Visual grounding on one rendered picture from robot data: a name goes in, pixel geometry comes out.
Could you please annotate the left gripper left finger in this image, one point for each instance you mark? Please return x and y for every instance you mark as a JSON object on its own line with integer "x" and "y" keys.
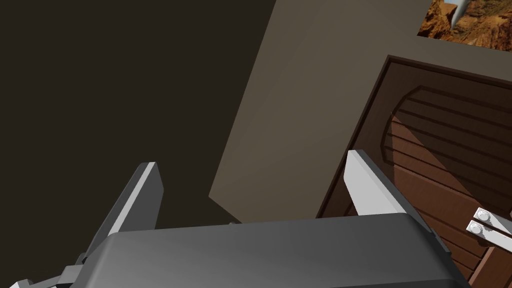
{"x": 136, "y": 200}

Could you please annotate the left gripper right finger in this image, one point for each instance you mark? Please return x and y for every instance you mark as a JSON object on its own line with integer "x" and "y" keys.
{"x": 370, "y": 192}

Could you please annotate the brown wooden door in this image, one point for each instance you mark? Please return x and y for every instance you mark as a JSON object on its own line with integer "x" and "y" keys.
{"x": 440, "y": 160}

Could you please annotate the orange canyon wall picture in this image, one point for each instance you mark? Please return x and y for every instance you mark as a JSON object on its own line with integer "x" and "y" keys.
{"x": 472, "y": 22}

